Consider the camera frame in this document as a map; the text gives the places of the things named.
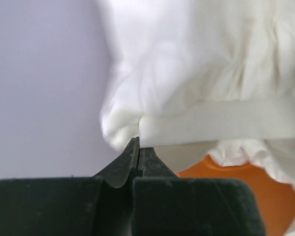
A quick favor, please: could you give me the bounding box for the orange plastic basket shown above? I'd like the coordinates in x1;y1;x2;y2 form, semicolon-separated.
177;155;295;236

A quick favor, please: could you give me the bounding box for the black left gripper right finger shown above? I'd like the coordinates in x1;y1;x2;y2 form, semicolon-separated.
132;147;266;236

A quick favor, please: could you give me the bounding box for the white skirt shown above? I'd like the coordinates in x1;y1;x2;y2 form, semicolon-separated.
94;0;295;236

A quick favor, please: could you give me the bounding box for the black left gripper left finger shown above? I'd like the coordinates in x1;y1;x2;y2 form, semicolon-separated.
0;138;139;236

